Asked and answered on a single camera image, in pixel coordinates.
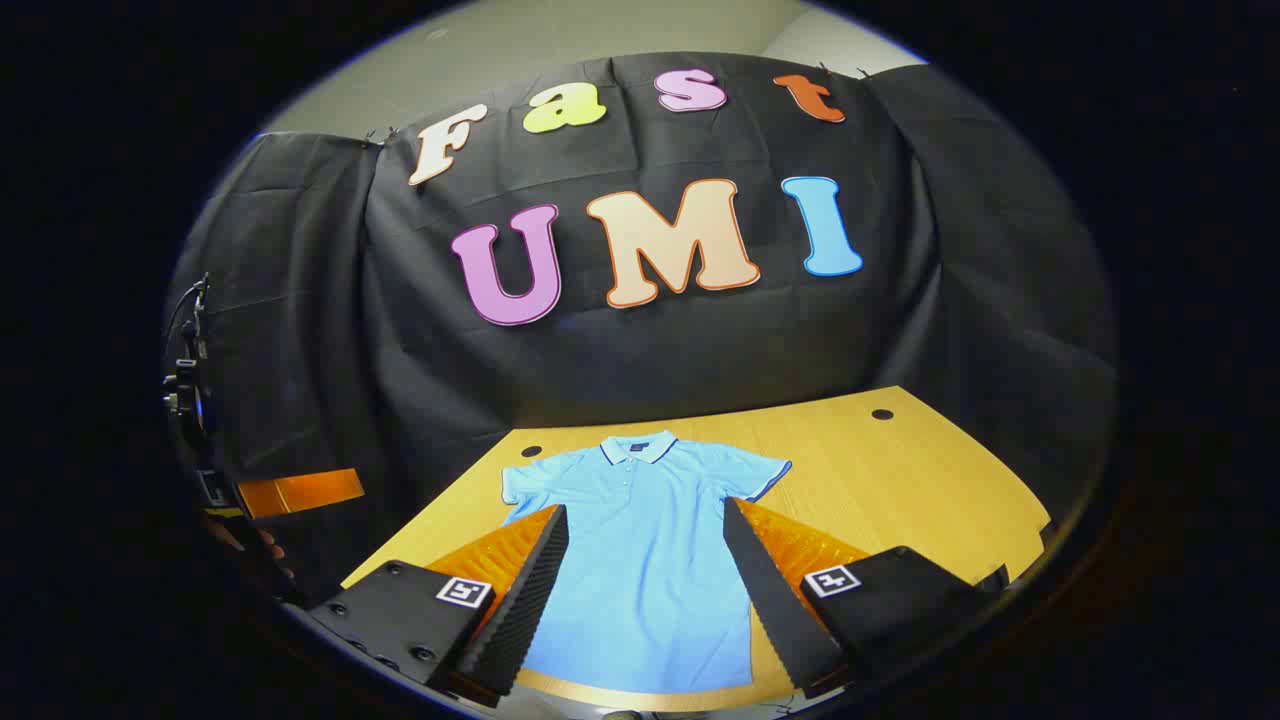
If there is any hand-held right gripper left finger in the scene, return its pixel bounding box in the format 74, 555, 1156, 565
305, 505, 571, 701

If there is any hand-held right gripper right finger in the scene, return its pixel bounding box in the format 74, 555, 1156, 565
722, 497, 1001, 701

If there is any light blue T-shirt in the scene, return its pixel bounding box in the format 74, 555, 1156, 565
500, 432, 793, 696

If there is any black backdrop cloth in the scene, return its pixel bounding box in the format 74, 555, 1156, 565
165, 52, 1116, 601

